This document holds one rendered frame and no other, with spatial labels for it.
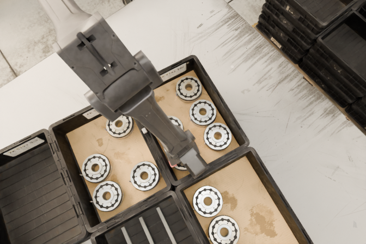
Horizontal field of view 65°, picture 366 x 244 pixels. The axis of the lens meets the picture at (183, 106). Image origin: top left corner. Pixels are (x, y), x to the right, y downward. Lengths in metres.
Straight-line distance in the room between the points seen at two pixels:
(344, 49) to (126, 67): 1.66
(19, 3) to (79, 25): 2.42
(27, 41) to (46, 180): 1.57
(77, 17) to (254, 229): 0.88
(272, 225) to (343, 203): 0.35
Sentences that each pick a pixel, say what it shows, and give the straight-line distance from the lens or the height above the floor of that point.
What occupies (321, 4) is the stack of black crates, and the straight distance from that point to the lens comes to 1.92.
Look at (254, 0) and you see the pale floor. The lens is 2.48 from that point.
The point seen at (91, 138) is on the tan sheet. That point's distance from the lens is 1.15.
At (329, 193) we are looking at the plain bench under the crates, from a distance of 1.30.
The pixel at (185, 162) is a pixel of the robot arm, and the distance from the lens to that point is 0.82.
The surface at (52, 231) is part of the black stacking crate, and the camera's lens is 1.17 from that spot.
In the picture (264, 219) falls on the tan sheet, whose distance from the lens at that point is 1.09.
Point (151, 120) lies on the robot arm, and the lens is 0.53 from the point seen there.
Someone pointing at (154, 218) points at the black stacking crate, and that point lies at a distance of 1.07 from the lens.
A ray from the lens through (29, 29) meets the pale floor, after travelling 2.63.
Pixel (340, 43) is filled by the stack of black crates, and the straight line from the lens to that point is 1.96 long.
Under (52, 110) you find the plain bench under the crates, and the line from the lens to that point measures 1.40.
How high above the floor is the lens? 1.89
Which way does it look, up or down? 71 degrees down
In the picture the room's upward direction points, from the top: 7 degrees counter-clockwise
